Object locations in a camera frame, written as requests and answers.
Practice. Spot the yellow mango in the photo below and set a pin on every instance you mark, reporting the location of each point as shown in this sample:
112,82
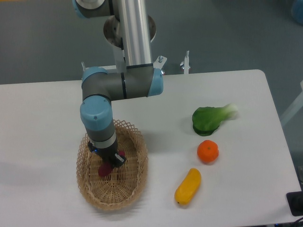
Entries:
188,187

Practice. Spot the green bok choy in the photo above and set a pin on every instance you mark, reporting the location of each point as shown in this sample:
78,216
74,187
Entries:
206,120

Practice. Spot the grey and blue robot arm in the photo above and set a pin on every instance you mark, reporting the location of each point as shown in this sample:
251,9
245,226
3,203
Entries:
135,75

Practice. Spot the orange tangerine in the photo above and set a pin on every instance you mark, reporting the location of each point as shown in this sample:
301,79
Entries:
208,151

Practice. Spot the woven wicker basket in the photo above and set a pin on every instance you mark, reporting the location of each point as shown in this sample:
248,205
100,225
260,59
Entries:
124,185

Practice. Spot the blue object in corner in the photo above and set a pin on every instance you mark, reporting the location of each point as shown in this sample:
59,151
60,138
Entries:
297,11

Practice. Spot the black device at table edge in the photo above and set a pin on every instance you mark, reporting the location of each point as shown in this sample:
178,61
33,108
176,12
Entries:
295,202

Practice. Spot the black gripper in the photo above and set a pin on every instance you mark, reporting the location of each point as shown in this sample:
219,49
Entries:
109,154

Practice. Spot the purple sweet potato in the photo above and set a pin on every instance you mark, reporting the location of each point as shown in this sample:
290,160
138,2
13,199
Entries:
106,168

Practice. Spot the white table leg frame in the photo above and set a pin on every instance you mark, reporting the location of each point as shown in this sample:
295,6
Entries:
293,108

